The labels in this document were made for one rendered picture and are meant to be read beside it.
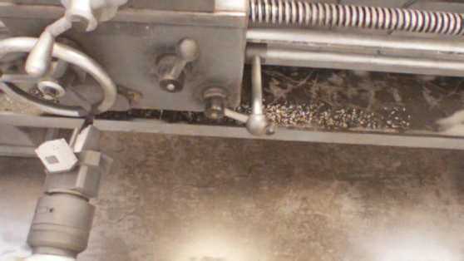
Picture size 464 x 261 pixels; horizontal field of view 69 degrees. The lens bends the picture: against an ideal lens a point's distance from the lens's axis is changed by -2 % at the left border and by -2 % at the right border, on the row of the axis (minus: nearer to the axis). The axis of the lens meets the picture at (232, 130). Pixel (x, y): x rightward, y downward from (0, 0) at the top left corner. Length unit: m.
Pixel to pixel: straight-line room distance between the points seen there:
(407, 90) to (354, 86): 0.15
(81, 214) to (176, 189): 0.68
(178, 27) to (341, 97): 0.54
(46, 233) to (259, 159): 0.86
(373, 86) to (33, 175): 1.16
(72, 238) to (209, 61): 0.36
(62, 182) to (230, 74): 0.34
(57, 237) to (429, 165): 1.26
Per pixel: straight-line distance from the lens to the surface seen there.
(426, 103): 1.06
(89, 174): 0.60
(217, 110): 0.67
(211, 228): 1.19
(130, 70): 0.68
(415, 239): 1.35
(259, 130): 0.56
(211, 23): 0.55
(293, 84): 0.96
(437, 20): 0.74
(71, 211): 0.58
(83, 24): 0.44
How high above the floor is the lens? 1.16
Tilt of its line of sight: 62 degrees down
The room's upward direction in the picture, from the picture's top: 4 degrees clockwise
